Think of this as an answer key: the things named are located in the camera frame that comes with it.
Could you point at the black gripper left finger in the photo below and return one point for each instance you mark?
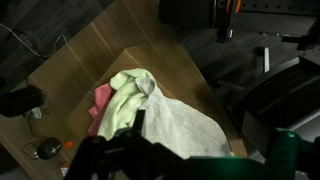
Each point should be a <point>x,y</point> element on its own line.
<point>133,153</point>

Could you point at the grey office chair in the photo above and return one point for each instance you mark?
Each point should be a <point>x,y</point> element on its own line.
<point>283,96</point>

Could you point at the light green towel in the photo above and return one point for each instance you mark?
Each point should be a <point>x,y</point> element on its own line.
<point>123,100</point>

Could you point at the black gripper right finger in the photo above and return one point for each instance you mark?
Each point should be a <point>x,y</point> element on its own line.
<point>283,156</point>

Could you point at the white towel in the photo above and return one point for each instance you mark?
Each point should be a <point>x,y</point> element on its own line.
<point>180,126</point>

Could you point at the black cylinder speaker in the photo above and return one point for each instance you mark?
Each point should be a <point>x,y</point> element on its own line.
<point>21,100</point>

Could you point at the black round speaker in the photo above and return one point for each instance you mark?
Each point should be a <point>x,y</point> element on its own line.
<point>49,148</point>

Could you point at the white paper tag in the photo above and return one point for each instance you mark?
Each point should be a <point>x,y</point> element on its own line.
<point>37,113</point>

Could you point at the pink shirt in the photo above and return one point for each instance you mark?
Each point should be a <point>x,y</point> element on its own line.
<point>101,100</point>

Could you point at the small orange cap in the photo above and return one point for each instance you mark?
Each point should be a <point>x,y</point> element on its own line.
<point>68,144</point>

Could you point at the rubik's cube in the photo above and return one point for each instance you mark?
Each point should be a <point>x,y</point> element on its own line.
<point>65,169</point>

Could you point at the black robot stand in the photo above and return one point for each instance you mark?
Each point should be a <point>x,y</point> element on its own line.
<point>186,13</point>

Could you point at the large brown cardboard box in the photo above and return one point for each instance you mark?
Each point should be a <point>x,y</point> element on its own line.
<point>173,66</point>

